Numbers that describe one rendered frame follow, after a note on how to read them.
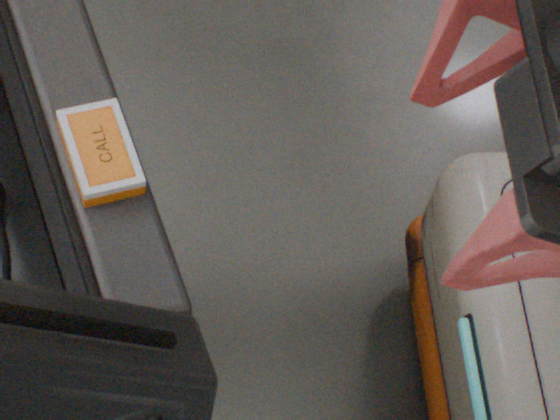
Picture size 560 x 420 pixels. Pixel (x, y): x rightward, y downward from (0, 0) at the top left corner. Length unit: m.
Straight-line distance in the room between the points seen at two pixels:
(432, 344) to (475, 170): 0.22
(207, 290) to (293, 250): 0.13
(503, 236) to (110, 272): 0.19
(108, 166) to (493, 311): 0.85
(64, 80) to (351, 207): 1.14
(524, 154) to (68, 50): 0.26
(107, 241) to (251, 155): 1.19
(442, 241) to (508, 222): 1.00
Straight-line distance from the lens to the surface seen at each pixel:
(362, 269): 1.71
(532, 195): 0.49
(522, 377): 1.37
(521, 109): 0.50
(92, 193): 0.60
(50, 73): 0.65
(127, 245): 0.60
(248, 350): 1.63
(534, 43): 0.51
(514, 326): 1.39
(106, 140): 0.61
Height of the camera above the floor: 1.47
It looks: 58 degrees down
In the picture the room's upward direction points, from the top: 11 degrees clockwise
